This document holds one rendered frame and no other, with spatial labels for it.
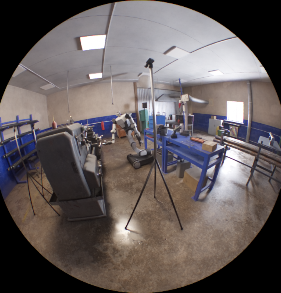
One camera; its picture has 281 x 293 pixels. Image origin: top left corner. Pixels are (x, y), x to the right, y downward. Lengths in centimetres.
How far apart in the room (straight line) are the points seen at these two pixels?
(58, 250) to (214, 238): 202
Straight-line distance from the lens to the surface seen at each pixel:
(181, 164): 215
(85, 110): 646
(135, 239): 146
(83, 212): 168
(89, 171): 123
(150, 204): 175
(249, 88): 650
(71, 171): 115
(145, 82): 514
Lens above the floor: 137
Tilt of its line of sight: 19 degrees down
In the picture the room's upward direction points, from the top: 4 degrees counter-clockwise
